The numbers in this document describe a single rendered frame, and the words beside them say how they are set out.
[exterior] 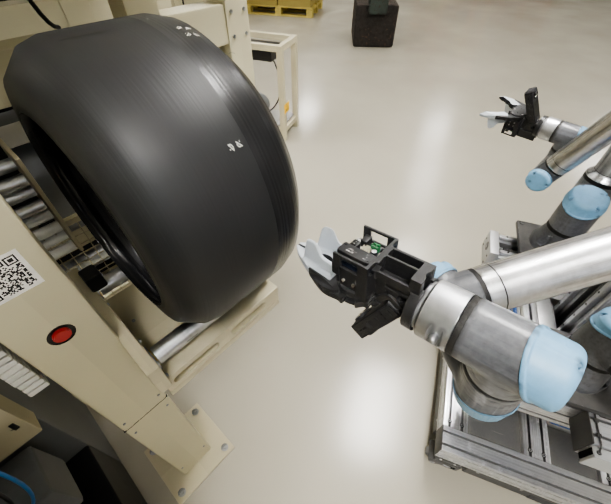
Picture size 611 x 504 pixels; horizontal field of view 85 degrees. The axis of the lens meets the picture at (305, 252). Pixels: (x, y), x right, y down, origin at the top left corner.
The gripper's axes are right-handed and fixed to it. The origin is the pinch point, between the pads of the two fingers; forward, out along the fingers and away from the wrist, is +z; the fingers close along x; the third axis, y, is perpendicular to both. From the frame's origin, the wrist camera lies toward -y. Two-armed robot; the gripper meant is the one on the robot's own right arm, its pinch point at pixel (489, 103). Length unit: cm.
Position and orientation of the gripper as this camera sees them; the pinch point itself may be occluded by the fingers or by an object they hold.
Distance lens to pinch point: 154.5
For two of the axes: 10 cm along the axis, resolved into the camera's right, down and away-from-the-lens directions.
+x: 7.2, -5.9, 3.7
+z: -6.9, -5.3, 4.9
